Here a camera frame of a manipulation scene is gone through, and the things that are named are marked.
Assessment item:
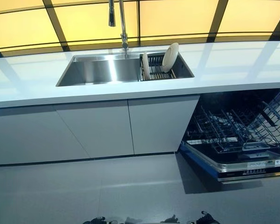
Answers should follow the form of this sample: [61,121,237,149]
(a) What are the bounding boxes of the dishwasher with black rack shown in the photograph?
[186,88,280,154]

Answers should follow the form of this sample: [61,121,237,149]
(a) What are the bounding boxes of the stainless steel sink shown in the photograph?
[55,51,196,87]

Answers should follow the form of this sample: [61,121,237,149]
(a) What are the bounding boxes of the chrome pull-down faucet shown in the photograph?
[108,0,129,59]

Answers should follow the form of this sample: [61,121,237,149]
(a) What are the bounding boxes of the black framed yellow window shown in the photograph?
[0,0,280,59]

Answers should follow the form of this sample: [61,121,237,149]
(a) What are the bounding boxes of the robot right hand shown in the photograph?
[196,210,216,224]

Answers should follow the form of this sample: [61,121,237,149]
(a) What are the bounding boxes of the black sink drying rack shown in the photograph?
[140,51,180,81]

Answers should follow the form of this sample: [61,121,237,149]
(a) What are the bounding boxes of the robot right leg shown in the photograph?
[165,214,181,224]

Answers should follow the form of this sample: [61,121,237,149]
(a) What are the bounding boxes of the cream round plate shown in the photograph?
[160,42,179,72]
[142,51,150,79]

